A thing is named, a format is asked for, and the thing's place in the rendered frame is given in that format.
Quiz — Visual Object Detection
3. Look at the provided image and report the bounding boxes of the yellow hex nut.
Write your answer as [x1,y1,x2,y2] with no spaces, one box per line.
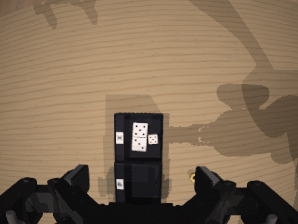
[189,172,195,182]

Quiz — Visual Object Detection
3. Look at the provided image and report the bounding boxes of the grey die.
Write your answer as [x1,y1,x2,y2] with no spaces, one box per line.
[148,133,158,144]

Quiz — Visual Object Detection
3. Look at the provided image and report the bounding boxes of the white domino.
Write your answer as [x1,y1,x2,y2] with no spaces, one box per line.
[132,123,148,151]

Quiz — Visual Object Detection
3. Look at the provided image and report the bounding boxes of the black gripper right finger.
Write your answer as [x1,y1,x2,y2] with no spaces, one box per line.
[161,166,298,224]

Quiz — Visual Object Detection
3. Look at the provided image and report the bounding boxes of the black three-compartment bin rack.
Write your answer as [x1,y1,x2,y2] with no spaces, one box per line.
[114,113,163,205]

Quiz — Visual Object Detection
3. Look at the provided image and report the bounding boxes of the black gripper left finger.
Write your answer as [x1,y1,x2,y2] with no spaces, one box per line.
[0,164,119,224]

